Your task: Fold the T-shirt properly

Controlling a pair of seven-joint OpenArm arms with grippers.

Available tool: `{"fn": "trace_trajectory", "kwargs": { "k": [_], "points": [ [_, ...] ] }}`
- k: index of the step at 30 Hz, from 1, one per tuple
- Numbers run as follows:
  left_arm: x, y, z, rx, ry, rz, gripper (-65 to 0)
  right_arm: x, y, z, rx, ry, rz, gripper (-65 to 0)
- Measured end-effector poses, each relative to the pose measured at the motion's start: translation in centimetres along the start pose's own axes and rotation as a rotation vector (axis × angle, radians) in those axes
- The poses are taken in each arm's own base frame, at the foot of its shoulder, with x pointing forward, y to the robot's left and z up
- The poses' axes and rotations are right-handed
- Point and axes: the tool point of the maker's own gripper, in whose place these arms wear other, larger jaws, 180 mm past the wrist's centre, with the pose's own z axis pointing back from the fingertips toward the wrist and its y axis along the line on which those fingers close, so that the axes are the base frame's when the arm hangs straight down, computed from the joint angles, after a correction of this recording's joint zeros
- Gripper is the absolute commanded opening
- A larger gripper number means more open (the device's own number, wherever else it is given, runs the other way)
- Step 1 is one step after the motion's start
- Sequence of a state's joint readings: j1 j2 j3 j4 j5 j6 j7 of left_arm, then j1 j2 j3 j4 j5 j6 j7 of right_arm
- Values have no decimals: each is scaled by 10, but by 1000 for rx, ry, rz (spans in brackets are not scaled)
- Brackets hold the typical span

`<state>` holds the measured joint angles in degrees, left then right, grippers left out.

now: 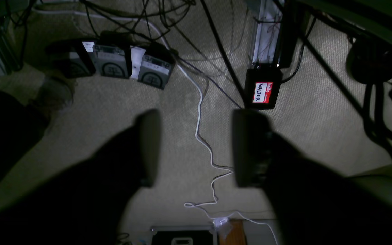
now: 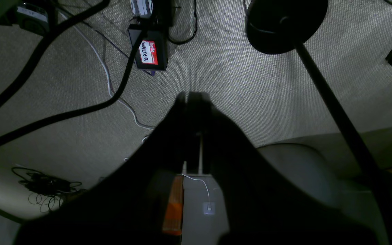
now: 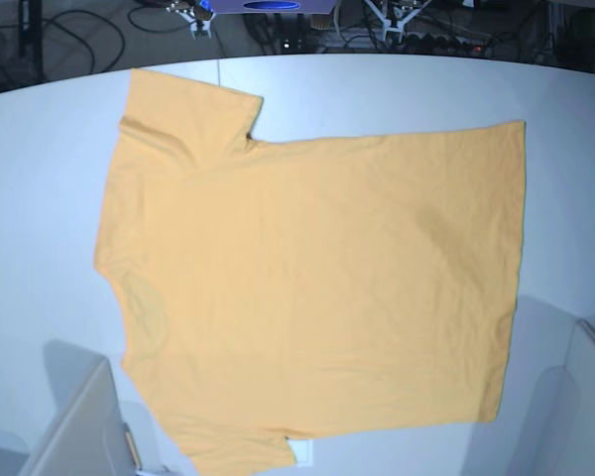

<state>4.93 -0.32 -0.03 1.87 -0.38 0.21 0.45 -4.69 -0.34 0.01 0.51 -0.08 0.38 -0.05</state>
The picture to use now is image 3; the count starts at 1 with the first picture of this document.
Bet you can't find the orange T-shirt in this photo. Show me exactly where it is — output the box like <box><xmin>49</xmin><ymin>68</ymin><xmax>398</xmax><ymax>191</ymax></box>
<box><xmin>94</xmin><ymin>69</ymin><xmax>526</xmax><ymax>475</ymax></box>

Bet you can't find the orange pencil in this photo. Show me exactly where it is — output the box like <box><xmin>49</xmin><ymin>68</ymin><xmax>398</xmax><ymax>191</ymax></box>
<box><xmin>124</xmin><ymin>429</ymin><xmax>142</xmax><ymax>470</ymax></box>

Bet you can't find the black power strip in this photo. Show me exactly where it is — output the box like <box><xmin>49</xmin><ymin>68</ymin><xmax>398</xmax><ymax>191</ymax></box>
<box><xmin>397</xmin><ymin>33</ymin><xmax>489</xmax><ymax>57</ymax></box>

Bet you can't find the blue grey device box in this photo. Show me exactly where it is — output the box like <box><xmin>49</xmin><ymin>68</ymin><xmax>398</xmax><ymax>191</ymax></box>
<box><xmin>208</xmin><ymin>0</ymin><xmax>337</xmax><ymax>15</ymax></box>

